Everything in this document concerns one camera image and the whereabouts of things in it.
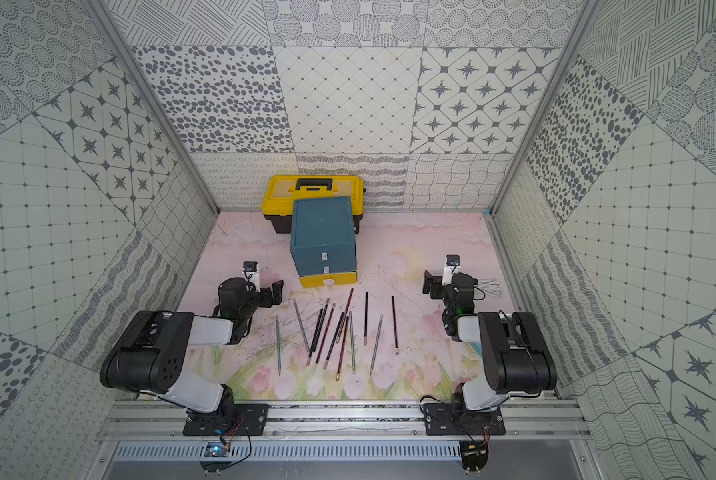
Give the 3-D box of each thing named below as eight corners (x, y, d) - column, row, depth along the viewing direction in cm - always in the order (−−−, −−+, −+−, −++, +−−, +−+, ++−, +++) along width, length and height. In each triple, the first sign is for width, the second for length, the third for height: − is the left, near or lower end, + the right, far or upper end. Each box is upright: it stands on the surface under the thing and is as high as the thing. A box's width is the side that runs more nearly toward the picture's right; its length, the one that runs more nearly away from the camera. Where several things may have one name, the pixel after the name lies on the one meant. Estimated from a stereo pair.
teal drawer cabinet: (298, 289, 100) (283, 249, 82) (308, 231, 116) (298, 188, 99) (355, 289, 100) (352, 249, 82) (357, 231, 117) (355, 188, 99)
